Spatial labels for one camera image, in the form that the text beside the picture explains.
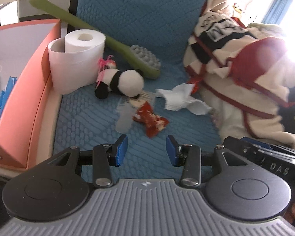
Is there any clear plastic sachet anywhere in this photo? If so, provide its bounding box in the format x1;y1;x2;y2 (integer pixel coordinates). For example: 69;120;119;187
115;91;156;134

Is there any blue face mask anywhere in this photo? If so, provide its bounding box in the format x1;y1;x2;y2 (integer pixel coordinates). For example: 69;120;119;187
0;77;17;119

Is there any pink cardboard storage box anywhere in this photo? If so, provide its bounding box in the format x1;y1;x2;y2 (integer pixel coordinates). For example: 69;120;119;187
0;19;61;171

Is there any white toilet paper roll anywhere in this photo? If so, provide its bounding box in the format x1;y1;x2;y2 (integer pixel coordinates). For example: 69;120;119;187
48;29;106;95

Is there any green massage brush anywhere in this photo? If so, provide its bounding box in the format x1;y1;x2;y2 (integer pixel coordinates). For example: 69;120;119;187
29;0;161;79

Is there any panda plush toy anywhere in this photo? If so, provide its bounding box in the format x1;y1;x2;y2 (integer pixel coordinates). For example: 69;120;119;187
95;55;144;100

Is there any red snack wrapper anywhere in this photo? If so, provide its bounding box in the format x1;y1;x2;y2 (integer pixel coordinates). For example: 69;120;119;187
133;102;169;138

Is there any white tissue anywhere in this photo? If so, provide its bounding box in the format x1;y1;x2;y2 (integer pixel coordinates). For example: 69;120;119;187
156;83;211;115

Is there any blue quilted sofa cover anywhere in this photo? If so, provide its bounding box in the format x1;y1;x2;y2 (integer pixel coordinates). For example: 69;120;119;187
54;0;220;180

